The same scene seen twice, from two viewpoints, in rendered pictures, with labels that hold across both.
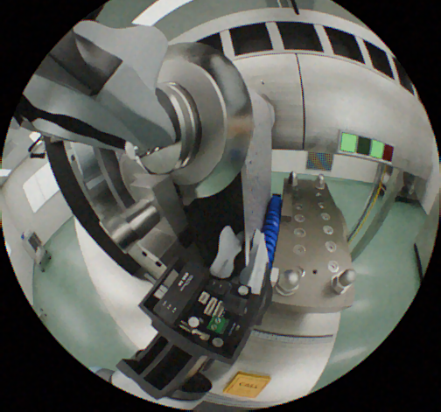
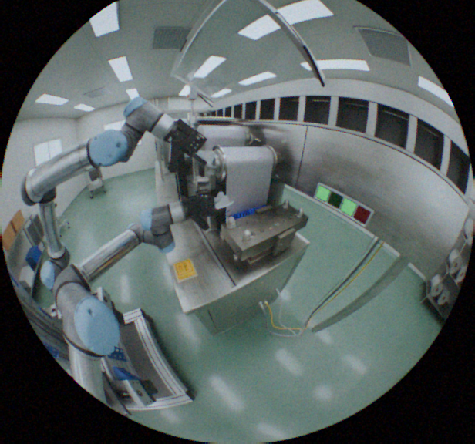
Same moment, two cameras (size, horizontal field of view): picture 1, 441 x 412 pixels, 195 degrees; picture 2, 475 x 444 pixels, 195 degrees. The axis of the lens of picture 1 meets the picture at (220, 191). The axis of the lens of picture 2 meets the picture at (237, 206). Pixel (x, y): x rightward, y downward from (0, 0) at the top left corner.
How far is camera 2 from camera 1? 0.45 m
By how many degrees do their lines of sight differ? 22
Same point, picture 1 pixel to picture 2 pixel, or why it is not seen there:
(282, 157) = not seen: hidden behind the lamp
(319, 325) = (236, 274)
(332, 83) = (322, 150)
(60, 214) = (133, 163)
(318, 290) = (237, 234)
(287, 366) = (206, 276)
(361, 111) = (341, 173)
